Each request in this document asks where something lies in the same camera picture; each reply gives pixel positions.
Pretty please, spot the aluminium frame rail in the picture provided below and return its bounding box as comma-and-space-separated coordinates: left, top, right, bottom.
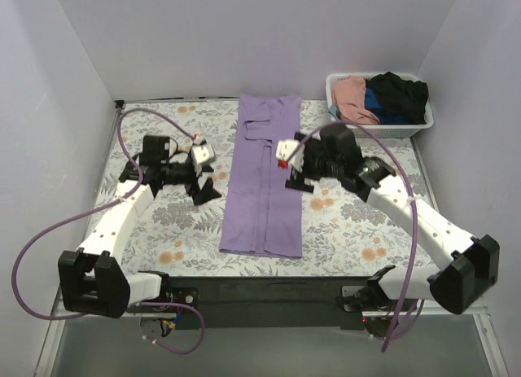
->
37, 303, 508, 376

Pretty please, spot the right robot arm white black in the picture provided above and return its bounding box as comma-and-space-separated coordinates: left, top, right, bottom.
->
276, 122, 500, 314

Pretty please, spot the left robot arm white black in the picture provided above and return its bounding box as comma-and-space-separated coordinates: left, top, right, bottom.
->
58, 135, 220, 318

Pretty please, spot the pink t shirt in basket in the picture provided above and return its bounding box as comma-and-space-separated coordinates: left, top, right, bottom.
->
332, 76, 380, 125

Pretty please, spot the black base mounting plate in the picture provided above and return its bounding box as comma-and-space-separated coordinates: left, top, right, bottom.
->
131, 276, 397, 330

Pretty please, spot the black t shirt in basket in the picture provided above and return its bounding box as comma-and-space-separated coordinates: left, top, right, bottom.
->
366, 72, 429, 125

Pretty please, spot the floral patterned table cloth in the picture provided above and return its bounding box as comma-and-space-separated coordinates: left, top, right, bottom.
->
96, 99, 431, 277

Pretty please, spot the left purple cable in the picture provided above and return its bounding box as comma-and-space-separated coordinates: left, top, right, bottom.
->
11, 109, 206, 356

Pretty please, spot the purple t shirt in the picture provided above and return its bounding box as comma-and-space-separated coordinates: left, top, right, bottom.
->
219, 94, 302, 258

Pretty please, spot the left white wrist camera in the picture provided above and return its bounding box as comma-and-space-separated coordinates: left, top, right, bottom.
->
190, 137, 216, 167

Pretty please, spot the blue t shirt in basket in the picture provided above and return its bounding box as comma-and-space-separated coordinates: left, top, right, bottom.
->
364, 88, 408, 125

